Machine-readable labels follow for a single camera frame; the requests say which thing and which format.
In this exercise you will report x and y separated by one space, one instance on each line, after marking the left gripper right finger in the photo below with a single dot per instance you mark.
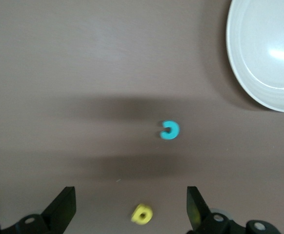
200 217

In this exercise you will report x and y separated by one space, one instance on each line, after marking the teal foam letter c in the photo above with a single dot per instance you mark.
175 131

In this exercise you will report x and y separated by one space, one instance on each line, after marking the beige plate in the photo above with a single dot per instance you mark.
266 48

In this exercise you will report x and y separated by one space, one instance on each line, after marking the yellow foam letter a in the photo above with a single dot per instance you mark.
137 215

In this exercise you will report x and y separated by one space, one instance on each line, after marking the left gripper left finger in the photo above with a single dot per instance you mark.
59 214

